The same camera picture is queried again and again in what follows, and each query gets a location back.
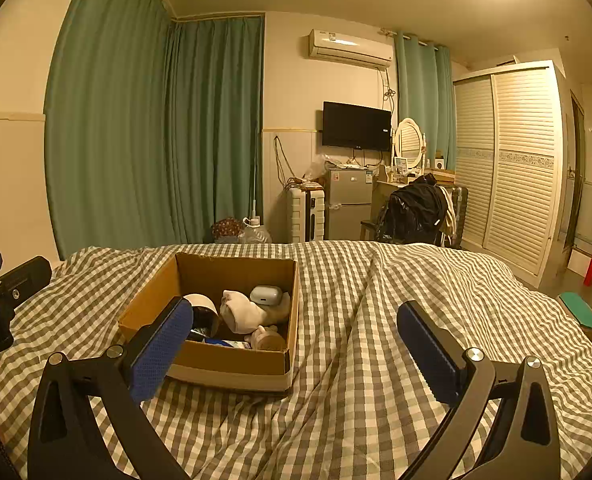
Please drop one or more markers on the beige tape roll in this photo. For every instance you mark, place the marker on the beige tape roll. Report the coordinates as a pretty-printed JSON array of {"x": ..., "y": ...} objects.
[{"x": 206, "y": 318}]

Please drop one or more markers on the white oval mirror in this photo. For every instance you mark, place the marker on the white oval mirror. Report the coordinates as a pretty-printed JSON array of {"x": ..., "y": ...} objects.
[{"x": 408, "y": 143}]

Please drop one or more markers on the silver mini fridge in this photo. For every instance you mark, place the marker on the silver mini fridge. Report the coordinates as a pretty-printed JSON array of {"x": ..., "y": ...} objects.
[{"x": 348, "y": 200}]

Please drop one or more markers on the green stool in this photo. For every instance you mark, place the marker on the green stool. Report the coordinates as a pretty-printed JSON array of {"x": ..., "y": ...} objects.
[{"x": 577, "y": 307}]

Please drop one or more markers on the white sock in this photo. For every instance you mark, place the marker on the white sock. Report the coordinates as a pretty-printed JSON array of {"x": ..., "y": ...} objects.
[{"x": 243, "y": 316}]

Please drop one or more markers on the black jacket on chair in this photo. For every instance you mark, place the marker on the black jacket on chair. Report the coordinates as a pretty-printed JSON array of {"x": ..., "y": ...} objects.
[{"x": 413, "y": 214}]

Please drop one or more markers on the grey checkered bed sheet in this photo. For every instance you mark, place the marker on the grey checkered bed sheet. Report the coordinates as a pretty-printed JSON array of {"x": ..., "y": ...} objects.
[{"x": 359, "y": 408}]

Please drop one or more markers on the green window curtain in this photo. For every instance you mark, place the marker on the green window curtain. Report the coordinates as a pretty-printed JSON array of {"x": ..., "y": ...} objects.
[{"x": 425, "y": 93}]

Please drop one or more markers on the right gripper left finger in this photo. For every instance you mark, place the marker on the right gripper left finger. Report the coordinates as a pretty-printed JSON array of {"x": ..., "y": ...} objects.
[{"x": 65, "y": 441}]

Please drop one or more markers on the wooden dressing table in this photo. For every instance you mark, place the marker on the wooden dressing table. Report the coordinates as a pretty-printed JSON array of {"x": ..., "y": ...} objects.
[{"x": 450, "y": 231}]

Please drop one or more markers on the black wall television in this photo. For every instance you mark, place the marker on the black wall television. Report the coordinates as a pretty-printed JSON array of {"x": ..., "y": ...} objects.
[{"x": 354, "y": 126}]

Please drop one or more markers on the clear water jug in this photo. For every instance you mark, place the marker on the clear water jug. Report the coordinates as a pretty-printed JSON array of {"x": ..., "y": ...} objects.
[{"x": 254, "y": 232}]

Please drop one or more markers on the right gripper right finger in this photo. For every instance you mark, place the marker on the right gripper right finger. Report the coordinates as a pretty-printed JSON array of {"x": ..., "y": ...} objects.
[{"x": 523, "y": 439}]

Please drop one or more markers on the white earbuds case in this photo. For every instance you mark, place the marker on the white earbuds case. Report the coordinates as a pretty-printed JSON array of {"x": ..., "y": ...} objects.
[{"x": 266, "y": 295}]

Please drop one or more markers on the large green curtain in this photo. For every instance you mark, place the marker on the large green curtain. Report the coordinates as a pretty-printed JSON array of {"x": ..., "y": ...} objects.
[{"x": 153, "y": 126}]

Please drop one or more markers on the brown patterned bag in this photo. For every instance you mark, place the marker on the brown patterned bag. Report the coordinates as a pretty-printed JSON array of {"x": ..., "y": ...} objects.
[{"x": 227, "y": 228}]

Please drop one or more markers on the white suitcase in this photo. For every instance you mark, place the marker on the white suitcase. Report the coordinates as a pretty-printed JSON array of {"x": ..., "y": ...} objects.
[{"x": 305, "y": 214}]

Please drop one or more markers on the white louvered wardrobe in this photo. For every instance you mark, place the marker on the white louvered wardrobe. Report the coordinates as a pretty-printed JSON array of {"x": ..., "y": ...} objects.
[{"x": 511, "y": 153}]

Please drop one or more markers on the open cardboard box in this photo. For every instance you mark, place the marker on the open cardboard box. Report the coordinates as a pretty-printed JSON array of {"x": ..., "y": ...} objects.
[{"x": 213, "y": 355}]

